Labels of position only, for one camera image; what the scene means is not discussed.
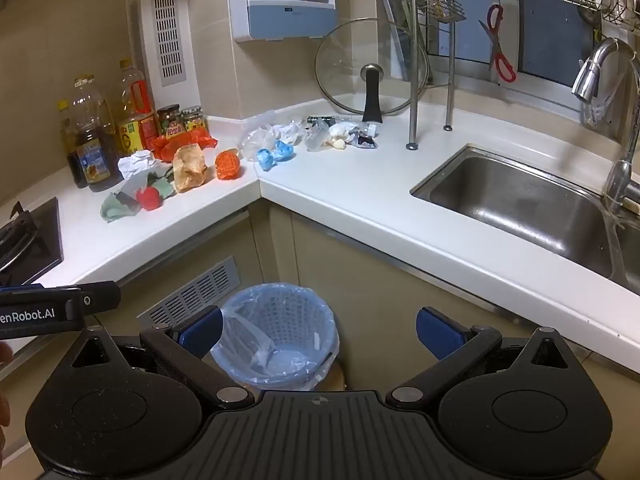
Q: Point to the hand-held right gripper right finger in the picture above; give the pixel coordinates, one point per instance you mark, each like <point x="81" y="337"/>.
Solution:
<point x="440" y="332"/>

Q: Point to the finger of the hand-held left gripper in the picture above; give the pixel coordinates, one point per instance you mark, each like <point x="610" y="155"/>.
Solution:
<point x="102" y="296"/>

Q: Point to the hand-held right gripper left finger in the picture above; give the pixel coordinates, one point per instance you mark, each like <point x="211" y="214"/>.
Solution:
<point x="200" y="332"/>

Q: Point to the blue lined waste basket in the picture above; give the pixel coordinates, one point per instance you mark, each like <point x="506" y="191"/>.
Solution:
<point x="300" y="310"/>

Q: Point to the white paper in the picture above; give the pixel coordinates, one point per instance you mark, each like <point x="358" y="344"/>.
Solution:
<point x="137" y="164"/>

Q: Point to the orange net wrapper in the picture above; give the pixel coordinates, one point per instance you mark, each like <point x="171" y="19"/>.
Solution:
<point x="228" y="165"/>

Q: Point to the person's left hand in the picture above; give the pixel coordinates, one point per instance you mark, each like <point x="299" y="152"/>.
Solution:
<point x="3" y="407"/>

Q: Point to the silver cabinet vent grille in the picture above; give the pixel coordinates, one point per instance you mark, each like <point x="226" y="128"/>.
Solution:
<point x="190" y="290"/>

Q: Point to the black gas stove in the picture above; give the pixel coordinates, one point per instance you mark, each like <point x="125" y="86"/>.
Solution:
<point x="35" y="240"/>

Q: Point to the green cloth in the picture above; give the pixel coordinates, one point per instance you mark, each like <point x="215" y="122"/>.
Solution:
<point x="111" y="210"/>

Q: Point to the red crumpled wrapper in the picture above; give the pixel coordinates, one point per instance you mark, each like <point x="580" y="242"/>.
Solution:
<point x="150" y="199"/>

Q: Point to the green glossy wrapper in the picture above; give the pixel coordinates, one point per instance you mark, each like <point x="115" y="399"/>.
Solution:
<point x="162" y="182"/>

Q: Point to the large oil bottle blue label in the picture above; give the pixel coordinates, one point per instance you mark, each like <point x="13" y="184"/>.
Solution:
<point x="95" y="160"/>

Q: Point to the yellow cooking oil bottle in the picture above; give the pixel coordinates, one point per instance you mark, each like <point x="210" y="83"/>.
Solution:
<point x="72" y="160"/>

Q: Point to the stainless steel sink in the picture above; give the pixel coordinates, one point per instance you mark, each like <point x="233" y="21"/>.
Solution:
<point x="515" y="205"/>

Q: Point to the tan plastic wrapper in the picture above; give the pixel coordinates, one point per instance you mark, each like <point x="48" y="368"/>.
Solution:
<point x="190" y="170"/>

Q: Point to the red plastic bag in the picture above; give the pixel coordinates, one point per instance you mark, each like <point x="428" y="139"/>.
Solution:
<point x="172" y="145"/>

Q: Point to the yellow oil bottle red label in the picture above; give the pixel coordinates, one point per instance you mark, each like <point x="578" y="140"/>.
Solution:
<point x="132" y="130"/>

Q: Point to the blue crumpled wrapper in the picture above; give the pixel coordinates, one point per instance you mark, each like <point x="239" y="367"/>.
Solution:
<point x="266" y="159"/>

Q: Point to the glass pickle jar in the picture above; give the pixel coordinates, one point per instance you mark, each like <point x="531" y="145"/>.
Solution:
<point x="169" y="120"/>
<point x="194" y="120"/>

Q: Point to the clear plastic bag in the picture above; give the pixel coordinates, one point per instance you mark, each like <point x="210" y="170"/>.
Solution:
<point x="257" y="137"/>

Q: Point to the dark foil wrapper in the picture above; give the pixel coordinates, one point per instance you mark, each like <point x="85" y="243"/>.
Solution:
<point x="364" y="141"/>

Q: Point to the white plastic wrapper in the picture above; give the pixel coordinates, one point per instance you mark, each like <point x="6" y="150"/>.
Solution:
<point x="342" y="132"/>

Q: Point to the clear tube package green insert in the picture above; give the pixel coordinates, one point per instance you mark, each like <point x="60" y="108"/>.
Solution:
<point x="320" y="120"/>

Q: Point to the stainless steel dish rack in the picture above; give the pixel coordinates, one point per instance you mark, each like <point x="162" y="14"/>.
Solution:
<point x="415" y="85"/>

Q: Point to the red scissors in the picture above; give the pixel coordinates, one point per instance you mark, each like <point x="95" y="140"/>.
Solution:
<point x="502" y="67"/>

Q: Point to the glass pot lid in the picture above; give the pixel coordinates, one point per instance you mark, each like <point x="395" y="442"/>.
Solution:
<point x="350" y="65"/>

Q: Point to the chrome faucet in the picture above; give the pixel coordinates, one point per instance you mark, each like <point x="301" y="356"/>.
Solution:
<point x="595" y="60"/>

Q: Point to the white wall vent grille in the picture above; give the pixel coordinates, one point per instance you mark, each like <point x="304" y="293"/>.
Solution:
<point x="169" y="35"/>

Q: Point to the wall water purifier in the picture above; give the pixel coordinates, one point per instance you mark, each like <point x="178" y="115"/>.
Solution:
<point x="280" y="15"/>

